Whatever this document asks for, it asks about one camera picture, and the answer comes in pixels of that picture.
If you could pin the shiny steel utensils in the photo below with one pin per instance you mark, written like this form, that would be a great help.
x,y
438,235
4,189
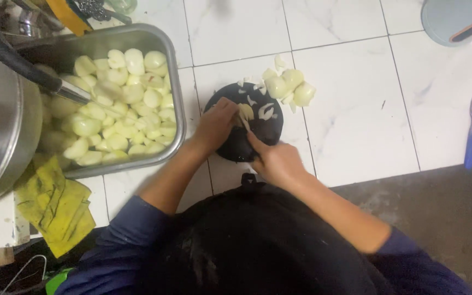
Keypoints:
x,y
27,22

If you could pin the heap of peeled whole onions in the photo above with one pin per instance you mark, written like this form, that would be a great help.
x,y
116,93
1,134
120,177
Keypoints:
x,y
125,106

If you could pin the green plastic object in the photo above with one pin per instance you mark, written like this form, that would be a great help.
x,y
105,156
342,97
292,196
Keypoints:
x,y
57,282

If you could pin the person's right hand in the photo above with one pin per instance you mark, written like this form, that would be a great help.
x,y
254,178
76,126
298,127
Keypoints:
x,y
279,164

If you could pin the kitchen knife with steel blade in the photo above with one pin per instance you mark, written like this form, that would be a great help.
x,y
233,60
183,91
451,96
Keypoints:
x,y
246,124

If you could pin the round black cutting board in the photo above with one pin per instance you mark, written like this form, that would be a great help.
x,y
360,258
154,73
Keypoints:
x,y
266,131

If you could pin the peeled white onion half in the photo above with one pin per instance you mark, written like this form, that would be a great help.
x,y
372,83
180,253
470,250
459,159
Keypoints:
x,y
246,110

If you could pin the stained yellow cloth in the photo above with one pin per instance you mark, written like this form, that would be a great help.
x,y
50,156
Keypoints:
x,y
55,205

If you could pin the yellow plastic scoop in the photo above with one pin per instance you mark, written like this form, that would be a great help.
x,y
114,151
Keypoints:
x,y
66,14

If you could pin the person's left fingers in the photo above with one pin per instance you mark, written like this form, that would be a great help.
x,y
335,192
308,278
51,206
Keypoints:
x,y
230,108

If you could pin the pile of cut onion chunks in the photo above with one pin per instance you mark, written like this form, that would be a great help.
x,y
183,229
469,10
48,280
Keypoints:
x,y
289,84

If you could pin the rectangular steel tray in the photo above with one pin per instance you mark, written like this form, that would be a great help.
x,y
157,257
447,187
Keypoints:
x,y
96,41

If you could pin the grey round container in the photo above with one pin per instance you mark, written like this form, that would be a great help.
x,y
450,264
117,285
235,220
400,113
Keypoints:
x,y
441,16

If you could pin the black apron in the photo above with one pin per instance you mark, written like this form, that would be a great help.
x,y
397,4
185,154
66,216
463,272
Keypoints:
x,y
260,246

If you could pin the white onion slice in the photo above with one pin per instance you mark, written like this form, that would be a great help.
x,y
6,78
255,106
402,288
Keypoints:
x,y
265,111

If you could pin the green glass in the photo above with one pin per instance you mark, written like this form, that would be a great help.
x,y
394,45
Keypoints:
x,y
123,5

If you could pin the person's left hand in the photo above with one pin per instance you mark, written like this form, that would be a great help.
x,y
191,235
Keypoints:
x,y
213,127

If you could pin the dark blue long-sleeved shirt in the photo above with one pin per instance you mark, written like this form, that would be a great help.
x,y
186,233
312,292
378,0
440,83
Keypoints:
x,y
109,254

